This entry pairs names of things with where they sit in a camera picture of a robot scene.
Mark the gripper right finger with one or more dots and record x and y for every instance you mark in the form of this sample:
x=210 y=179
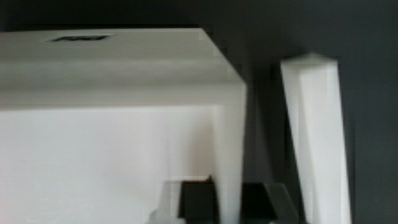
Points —
x=267 y=205

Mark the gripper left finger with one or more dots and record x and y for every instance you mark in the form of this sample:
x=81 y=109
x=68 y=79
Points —
x=189 y=203

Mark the white front drawer box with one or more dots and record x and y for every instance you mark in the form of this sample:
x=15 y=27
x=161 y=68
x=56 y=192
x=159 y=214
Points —
x=121 y=122

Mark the white front barrier rail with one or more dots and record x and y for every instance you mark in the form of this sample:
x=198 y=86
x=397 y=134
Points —
x=313 y=103

